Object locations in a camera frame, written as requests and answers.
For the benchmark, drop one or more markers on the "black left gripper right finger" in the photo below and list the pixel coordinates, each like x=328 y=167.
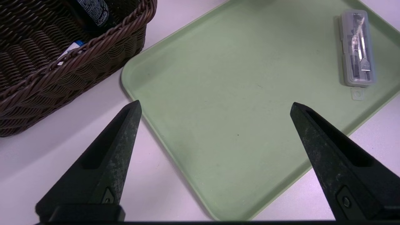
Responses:
x=343 y=168

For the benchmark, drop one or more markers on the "clear plastic compass case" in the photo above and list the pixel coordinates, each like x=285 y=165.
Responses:
x=357 y=50

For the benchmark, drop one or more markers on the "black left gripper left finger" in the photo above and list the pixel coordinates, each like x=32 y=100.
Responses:
x=103 y=168

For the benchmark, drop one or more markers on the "dark brown wicker basket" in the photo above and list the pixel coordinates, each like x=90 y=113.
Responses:
x=47 y=87

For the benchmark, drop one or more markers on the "light green plastic tray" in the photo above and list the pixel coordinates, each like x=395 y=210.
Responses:
x=234 y=93

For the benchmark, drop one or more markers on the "black cosmetic tube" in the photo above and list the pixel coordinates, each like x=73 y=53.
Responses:
x=93 y=12

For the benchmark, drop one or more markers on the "blue white whiteboard marker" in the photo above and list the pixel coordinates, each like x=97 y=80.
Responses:
x=72 y=48

